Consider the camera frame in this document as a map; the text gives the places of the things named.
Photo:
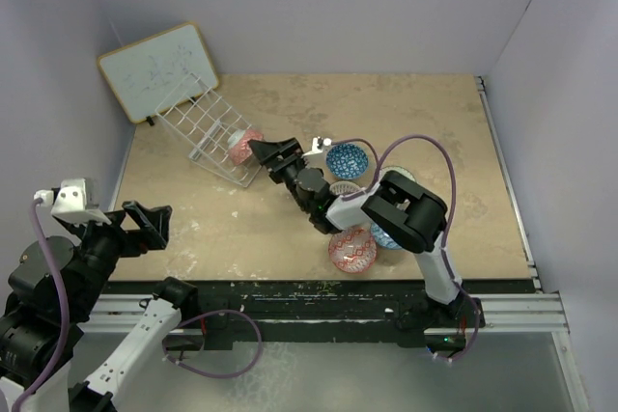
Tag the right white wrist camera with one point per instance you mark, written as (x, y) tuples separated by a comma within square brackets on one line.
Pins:
[(319, 146)]

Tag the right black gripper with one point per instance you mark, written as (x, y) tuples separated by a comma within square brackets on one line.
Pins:
[(269, 153)]

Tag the blue white floral bowl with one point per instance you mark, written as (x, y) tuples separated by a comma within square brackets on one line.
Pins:
[(383, 239)]

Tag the red white patterned bowl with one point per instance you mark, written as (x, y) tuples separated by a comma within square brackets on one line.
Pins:
[(353, 250)]

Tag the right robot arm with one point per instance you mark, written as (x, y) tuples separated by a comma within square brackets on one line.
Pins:
[(415, 217)]

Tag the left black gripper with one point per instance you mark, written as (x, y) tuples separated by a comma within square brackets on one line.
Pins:
[(154, 223)]

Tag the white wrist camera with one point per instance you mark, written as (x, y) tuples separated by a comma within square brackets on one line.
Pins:
[(74, 202), (319, 146)]

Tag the white wire dish rack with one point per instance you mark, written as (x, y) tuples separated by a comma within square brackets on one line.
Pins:
[(202, 120)]

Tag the pink red patterned bowl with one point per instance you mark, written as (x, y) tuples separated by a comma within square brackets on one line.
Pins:
[(238, 144)]

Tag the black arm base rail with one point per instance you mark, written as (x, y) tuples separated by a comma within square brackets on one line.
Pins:
[(397, 312)]

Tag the whiteboard with wooden frame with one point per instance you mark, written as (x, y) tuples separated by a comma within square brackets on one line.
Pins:
[(160, 71)]

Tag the green white patterned bowl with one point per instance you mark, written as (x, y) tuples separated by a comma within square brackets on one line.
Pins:
[(398, 169)]

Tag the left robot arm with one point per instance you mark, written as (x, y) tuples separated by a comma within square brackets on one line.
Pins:
[(55, 288)]

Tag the dark blue triangle bowl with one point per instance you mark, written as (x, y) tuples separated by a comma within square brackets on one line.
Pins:
[(347, 161)]

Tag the brown white patterned bowl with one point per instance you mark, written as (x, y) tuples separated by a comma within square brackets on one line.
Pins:
[(344, 187)]

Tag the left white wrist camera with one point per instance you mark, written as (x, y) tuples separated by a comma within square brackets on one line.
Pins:
[(74, 202)]

